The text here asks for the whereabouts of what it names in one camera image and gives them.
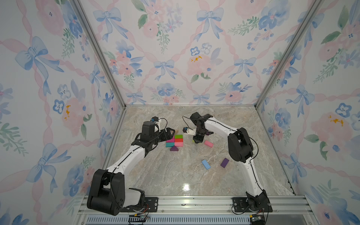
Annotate hot pink rectangular block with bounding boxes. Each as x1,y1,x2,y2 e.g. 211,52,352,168
166,138,175,143

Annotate teal rectangular block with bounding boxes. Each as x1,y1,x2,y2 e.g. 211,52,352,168
166,142,175,148

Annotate purple triangular block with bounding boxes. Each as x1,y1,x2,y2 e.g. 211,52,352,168
170,146,179,152

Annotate light pink rectangular block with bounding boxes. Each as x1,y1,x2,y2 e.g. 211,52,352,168
174,142,183,147

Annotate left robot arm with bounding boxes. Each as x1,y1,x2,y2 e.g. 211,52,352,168
87,118,175,216

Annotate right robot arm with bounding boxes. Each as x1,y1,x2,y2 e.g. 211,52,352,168
183,112,272,212

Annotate pink rectangular block right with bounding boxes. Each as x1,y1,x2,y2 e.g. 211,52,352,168
204,140,214,148

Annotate light blue rectangular block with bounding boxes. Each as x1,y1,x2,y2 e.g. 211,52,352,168
202,159,211,170

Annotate purple rectangular block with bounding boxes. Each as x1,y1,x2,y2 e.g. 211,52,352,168
220,158,229,168

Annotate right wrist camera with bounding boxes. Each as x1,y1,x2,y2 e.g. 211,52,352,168
183,127,196,136

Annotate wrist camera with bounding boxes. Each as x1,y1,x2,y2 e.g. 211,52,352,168
151,116,161,131
183,127,196,136

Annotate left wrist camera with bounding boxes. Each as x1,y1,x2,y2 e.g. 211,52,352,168
151,116,161,131

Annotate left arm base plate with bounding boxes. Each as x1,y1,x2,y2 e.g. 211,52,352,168
120,197,158,213

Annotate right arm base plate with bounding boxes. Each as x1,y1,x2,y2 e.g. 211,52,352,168
232,197,273,213

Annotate aluminium front rail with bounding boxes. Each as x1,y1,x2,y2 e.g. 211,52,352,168
74,196,318,225

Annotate left corner aluminium post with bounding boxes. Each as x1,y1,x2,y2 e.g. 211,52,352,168
70,0,126,110

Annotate corner aluminium post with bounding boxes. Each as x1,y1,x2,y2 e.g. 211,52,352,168
70,0,126,110
255,0,323,110

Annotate right corner aluminium post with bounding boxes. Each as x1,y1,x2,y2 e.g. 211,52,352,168
255,0,323,110

